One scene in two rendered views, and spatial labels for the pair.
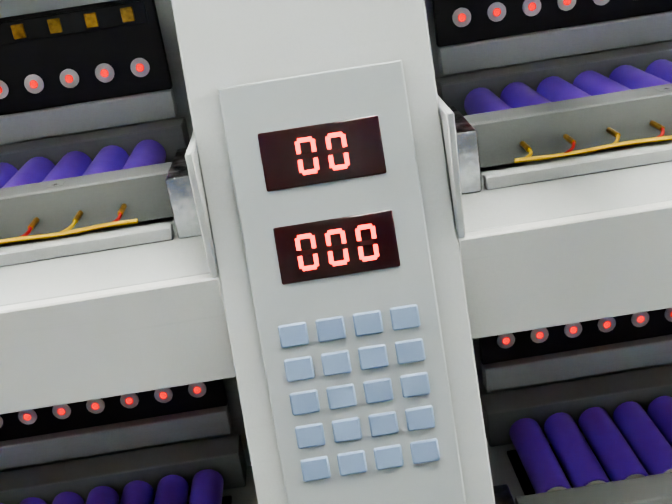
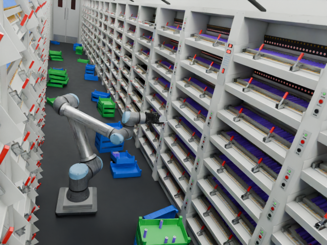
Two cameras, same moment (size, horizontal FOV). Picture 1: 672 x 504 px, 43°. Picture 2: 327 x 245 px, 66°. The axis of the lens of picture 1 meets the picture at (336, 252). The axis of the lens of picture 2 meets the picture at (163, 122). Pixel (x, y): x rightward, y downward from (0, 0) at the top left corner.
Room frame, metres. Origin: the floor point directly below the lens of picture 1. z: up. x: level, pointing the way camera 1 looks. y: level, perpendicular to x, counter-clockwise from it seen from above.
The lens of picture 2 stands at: (-0.69, -1.38, 1.61)
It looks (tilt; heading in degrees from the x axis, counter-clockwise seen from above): 22 degrees down; 64
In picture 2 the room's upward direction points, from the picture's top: 12 degrees clockwise
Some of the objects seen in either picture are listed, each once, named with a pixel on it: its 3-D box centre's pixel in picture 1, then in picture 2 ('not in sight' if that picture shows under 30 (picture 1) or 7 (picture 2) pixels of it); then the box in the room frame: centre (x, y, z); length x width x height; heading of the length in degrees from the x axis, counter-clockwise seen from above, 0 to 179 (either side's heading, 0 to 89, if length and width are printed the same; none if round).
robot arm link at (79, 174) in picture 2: not in sight; (79, 176); (-0.48, 0.42, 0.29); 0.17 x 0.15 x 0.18; 49
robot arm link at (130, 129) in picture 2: not in sight; (127, 131); (-0.16, 0.34, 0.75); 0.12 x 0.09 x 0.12; 49
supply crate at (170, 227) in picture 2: not in sight; (163, 232); (-0.03, -0.33, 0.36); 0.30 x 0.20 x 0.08; 172
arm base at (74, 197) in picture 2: not in sight; (78, 190); (-0.48, 0.41, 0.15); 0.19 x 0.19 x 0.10
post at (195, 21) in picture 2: not in sight; (177, 104); (0.42, 0.70, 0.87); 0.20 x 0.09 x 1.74; 1
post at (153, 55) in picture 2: not in sight; (154, 83); (0.42, 1.40, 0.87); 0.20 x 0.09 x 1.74; 1
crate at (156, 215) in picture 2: not in sight; (159, 222); (0.11, -0.01, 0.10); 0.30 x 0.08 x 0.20; 17
